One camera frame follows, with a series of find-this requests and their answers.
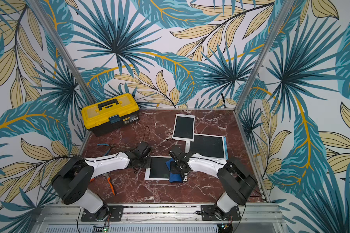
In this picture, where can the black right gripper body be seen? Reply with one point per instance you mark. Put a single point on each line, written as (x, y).
(178, 166)

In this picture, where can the right aluminium corner post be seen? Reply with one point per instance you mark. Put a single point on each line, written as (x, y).
(279, 21)

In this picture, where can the orange handled cutter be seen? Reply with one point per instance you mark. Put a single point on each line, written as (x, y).
(109, 180)

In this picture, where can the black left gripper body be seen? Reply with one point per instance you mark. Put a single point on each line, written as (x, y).
(142, 163)

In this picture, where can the blue framed drawing tablet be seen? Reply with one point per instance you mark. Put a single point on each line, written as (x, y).
(208, 146)

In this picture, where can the white drawing tablet front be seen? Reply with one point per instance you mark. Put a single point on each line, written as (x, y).
(184, 128)

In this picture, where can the left aluminium corner post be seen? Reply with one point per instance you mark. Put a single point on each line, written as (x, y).
(53, 34)

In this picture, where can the aluminium corner post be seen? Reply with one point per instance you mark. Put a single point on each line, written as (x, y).
(53, 34)
(279, 21)

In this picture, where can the white drawing tablet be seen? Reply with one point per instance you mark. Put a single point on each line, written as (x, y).
(184, 128)
(160, 170)

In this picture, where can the blue microfiber cloth black trim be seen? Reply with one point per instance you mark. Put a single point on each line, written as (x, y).
(173, 178)

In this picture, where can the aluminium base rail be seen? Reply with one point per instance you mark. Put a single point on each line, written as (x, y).
(163, 218)

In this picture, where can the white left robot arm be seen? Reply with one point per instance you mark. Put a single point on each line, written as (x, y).
(72, 181)

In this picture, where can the yellow black toolbox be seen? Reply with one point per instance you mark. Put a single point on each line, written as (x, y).
(106, 116)

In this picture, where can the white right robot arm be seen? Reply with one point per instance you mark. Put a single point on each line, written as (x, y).
(238, 183)

